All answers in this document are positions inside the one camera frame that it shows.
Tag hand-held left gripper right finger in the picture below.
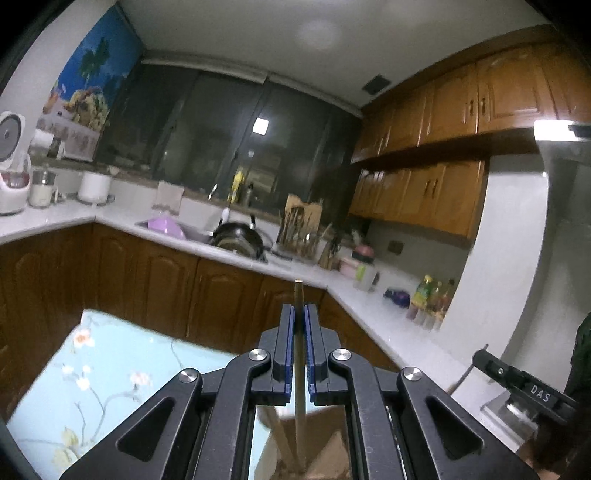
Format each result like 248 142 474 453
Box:
305 304 539 480

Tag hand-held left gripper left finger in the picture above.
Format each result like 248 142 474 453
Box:
59 304 296 480

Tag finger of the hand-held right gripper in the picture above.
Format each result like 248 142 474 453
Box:
472 350 578 423

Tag wooden utensil holder box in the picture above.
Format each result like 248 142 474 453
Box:
247 405 358 480

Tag steel stove top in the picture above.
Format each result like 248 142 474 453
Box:
478 397 541 446

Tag white kitchen countertop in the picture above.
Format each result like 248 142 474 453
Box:
0 203 509 416

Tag white plastic container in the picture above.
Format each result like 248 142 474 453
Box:
353 263 379 292

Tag dark utensil crock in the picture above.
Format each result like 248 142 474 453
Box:
318 224 342 271

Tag red-label condiment bottle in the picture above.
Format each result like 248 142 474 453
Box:
442 279 458 324

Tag black wok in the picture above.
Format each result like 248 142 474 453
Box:
210 222 266 259

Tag yellow-cap condiment bottle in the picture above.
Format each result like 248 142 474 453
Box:
412 275 435 324

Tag wooden knife rack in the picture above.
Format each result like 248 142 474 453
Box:
276 194 324 259

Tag brown wooden base cabinets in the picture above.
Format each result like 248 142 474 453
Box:
0 222 402 416

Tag yellow dish soap bottle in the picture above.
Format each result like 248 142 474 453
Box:
228 170 245 204

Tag purple plastic basin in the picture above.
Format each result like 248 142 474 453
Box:
148 217 188 240

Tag blue floral tablecloth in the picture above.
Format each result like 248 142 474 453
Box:
7 309 241 480

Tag dark kitchen window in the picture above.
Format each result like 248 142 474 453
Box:
95 60 363 217

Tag steel range hood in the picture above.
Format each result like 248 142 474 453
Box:
533 120 591 162

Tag white pot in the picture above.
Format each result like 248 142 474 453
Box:
78 171 114 204

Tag ceiling vent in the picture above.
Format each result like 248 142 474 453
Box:
362 74 393 95

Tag paper towel roll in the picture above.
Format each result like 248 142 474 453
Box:
30 128 58 158

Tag white rice cooker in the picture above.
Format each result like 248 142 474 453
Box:
0 111 32 215

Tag low wooden wall cabinets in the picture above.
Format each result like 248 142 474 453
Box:
348 159 490 238

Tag tropical wall poster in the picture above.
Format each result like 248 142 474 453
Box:
41 7 144 162

